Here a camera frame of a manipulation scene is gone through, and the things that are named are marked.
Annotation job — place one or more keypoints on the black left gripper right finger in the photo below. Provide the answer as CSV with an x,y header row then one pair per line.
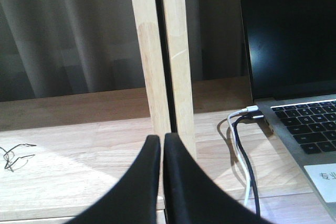
x,y
191,196

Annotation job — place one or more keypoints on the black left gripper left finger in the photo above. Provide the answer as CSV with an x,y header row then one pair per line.
x,y
133,198

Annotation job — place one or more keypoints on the light wooden desk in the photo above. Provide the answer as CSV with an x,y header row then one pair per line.
x,y
69,150

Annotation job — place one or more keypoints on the grey curtain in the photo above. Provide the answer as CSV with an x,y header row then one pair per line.
x,y
61,47

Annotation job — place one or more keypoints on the silver laptop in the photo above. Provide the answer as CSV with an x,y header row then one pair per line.
x,y
290,50

